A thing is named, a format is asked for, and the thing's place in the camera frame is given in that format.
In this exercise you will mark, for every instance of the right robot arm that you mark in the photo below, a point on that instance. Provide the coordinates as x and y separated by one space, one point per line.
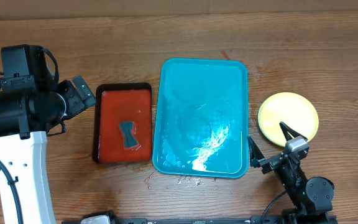
311 198

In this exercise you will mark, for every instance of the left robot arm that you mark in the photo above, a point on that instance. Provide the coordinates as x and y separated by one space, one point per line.
27 114

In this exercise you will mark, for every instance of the red and black tray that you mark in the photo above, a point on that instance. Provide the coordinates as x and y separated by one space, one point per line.
117 103

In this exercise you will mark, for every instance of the yellow-green plate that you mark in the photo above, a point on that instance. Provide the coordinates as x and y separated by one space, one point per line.
294 110

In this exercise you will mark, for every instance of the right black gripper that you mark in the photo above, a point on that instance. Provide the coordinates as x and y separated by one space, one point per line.
274 160

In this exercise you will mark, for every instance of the dark green sponge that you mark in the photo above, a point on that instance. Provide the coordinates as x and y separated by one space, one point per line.
127 129

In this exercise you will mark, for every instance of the teal plastic tray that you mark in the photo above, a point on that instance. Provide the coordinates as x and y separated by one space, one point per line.
202 118

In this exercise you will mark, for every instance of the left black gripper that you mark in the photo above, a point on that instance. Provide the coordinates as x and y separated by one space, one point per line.
76 103

